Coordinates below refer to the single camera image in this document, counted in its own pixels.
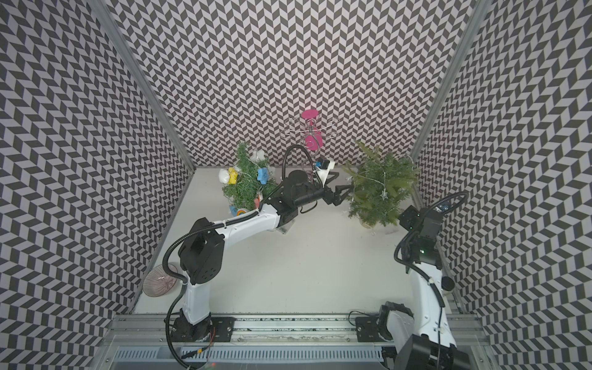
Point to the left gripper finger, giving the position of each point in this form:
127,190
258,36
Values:
342,192
330,176

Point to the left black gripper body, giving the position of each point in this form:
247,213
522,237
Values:
328,197

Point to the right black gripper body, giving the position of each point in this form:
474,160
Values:
410,216

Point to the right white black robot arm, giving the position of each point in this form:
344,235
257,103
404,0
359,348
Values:
427,340

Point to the right green fern tree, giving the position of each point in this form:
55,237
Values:
381,187

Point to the left green christmas tree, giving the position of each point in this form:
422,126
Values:
247,182

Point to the clear battery box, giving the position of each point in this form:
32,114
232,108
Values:
285,227

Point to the glass jar black lid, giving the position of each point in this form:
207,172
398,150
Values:
448,285

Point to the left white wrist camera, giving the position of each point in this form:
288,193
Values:
322,169

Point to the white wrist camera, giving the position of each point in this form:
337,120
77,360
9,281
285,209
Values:
444,206
322,169

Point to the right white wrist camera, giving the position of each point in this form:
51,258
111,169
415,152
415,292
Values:
444,206

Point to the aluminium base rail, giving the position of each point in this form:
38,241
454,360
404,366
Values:
248,341

